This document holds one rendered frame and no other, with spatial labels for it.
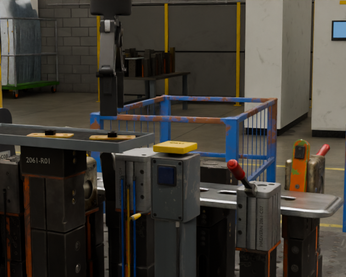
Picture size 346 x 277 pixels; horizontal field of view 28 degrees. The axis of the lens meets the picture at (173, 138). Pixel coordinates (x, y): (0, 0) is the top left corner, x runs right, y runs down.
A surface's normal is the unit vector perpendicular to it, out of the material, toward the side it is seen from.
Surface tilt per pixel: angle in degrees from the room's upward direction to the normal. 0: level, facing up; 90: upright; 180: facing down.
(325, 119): 90
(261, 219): 90
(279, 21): 90
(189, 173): 90
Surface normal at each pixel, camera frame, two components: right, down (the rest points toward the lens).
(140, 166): -0.43, 0.13
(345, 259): 0.00, -0.99
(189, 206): 0.90, 0.06
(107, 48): -0.01, -0.31
